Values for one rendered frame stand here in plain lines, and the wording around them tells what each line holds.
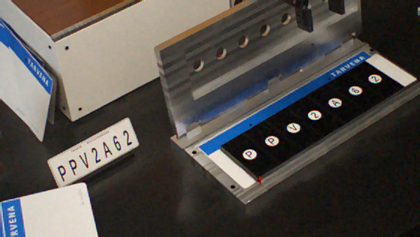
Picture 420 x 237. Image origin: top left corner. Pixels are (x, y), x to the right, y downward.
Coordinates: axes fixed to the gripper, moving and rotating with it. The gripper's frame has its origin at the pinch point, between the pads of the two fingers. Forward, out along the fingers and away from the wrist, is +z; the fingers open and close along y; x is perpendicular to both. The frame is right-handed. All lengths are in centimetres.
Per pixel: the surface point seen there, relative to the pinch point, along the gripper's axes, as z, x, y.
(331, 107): 22.2, 4.8, 3.8
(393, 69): 22.4, 5.1, 19.6
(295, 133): 22.5, 4.1, -5.3
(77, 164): 18.4, 21.8, -38.1
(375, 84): 22.4, 4.2, 14.0
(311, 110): 21.9, 6.5, 0.7
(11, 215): 14, 12, -54
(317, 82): 21.8, 12.5, 7.6
